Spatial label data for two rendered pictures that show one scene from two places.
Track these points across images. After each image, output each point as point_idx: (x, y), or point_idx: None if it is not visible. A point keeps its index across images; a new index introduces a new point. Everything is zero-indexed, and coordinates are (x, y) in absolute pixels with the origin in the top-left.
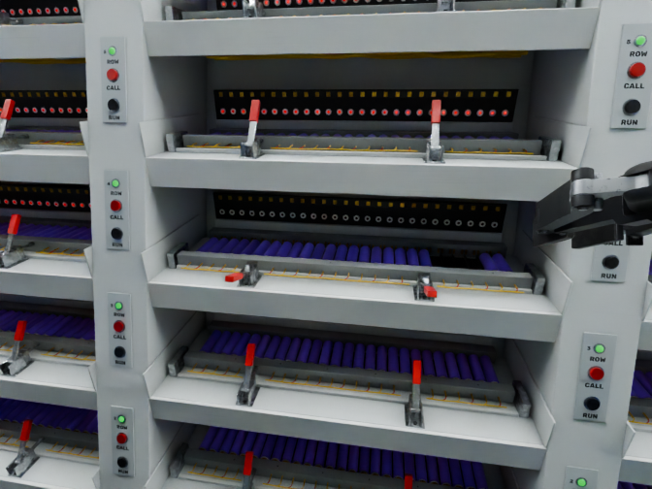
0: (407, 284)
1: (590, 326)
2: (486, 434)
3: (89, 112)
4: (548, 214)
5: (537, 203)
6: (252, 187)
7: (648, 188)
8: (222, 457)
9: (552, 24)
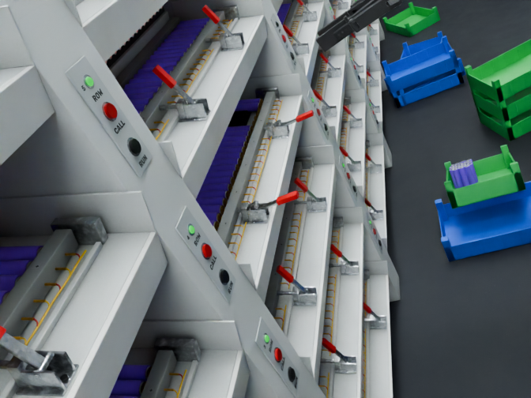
0: (271, 137)
1: (306, 92)
2: (327, 181)
3: (122, 178)
4: (369, 19)
5: (353, 20)
6: (221, 137)
7: None
8: None
9: None
